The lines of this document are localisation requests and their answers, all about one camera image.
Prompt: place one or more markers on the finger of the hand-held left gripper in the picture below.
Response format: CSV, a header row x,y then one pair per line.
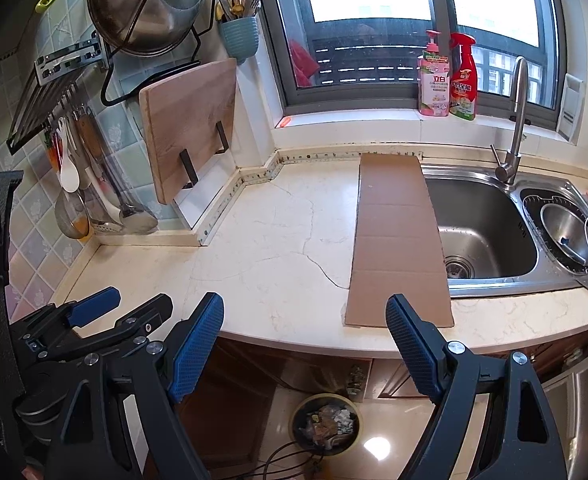
x,y
96,305
144,317

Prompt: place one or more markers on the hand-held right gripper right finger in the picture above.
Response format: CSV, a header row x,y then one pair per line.
x,y
413,345

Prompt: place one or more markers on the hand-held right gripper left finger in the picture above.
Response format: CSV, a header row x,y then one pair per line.
x,y
196,345

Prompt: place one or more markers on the round trash bin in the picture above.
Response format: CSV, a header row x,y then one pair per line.
x,y
324,425

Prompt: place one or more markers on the wooden base cabinet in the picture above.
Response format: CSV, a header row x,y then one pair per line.
x,y
234,410

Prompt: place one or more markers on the brown cardboard sheet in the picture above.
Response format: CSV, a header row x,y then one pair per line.
x,y
398,235

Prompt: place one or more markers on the row of hanging utensils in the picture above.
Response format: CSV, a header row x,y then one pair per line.
x,y
69,170

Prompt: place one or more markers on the stainless steel sink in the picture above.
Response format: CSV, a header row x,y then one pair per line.
x,y
483,220

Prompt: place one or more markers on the black cutting board stand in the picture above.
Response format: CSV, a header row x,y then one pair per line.
x,y
186,170

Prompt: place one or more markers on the steel bowl with black rim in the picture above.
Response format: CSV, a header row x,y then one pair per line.
x,y
558,225

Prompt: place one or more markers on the wooden cutting board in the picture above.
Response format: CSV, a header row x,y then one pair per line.
x,y
189,120

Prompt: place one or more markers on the small orange object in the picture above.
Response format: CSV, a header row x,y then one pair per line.
x,y
285,121

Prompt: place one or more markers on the stainless steel faucet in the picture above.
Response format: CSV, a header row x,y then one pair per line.
x,y
516,110

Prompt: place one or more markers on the pink detergent bottle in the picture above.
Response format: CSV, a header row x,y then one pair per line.
x,y
433,85

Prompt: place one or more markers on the red spray bottle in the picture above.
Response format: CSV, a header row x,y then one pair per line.
x,y
463,85

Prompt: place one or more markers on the white plastic board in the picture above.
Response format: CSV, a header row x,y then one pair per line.
x,y
569,105

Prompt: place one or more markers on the steel pot lid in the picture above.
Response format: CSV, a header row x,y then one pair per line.
x,y
139,5

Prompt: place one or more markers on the red cloth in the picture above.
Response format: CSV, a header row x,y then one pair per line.
x,y
305,62

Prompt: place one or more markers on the wall-mounted utensil rack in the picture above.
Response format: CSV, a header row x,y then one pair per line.
x,y
49,105

